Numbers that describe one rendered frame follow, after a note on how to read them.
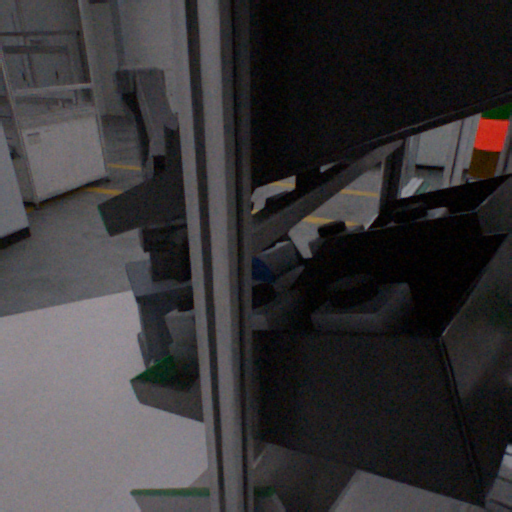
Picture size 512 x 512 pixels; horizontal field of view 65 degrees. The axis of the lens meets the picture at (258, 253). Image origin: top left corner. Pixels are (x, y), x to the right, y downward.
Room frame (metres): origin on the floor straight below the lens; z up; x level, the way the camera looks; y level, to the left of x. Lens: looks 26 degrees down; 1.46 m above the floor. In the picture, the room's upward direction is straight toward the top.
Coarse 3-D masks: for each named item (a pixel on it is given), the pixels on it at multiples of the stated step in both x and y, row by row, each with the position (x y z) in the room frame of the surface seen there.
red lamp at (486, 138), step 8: (480, 120) 0.74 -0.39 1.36; (488, 120) 0.72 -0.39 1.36; (480, 128) 0.73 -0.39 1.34; (488, 128) 0.72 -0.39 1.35; (496, 128) 0.71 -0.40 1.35; (504, 128) 0.71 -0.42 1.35; (480, 136) 0.73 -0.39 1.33; (488, 136) 0.71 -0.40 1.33; (496, 136) 0.71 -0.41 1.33; (504, 136) 0.71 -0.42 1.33; (480, 144) 0.72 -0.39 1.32; (488, 144) 0.71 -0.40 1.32; (496, 144) 0.71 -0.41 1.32
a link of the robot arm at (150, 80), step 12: (120, 72) 0.73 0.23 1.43; (132, 72) 0.69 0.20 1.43; (144, 72) 0.70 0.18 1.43; (156, 72) 0.70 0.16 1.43; (120, 84) 0.73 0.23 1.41; (132, 84) 0.69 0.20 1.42; (144, 84) 0.68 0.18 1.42; (156, 84) 0.68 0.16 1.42; (144, 96) 0.66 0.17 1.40; (156, 96) 0.66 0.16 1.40; (144, 108) 0.64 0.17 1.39; (156, 108) 0.64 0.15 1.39; (168, 108) 0.65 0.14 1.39; (144, 120) 0.66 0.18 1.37; (156, 120) 0.62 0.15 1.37; (156, 132) 0.60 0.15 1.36; (156, 144) 0.58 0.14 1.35
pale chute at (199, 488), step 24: (288, 456) 0.27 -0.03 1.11; (312, 456) 0.24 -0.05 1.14; (264, 480) 0.24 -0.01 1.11; (288, 480) 0.23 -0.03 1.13; (312, 480) 0.21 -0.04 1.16; (336, 480) 0.20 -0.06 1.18; (144, 504) 0.27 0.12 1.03; (168, 504) 0.24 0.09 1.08; (192, 504) 0.21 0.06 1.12; (264, 504) 0.16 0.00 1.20; (288, 504) 0.19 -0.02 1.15; (312, 504) 0.18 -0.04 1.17; (336, 504) 0.17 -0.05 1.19
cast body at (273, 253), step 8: (264, 248) 0.41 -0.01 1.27; (272, 248) 0.41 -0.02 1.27; (280, 248) 0.40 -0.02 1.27; (288, 248) 0.41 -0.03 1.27; (256, 256) 0.40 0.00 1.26; (264, 256) 0.39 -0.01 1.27; (272, 256) 0.39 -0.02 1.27; (280, 256) 0.40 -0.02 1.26; (288, 256) 0.41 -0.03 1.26; (296, 256) 0.41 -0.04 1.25; (272, 264) 0.39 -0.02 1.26; (280, 264) 0.39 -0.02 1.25; (288, 264) 0.40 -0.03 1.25; (296, 264) 0.41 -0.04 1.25; (280, 272) 0.39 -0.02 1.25; (288, 272) 0.39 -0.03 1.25; (296, 272) 0.40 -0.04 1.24; (280, 280) 0.38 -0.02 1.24; (288, 280) 0.38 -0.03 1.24; (280, 288) 0.37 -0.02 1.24; (288, 288) 0.38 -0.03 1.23
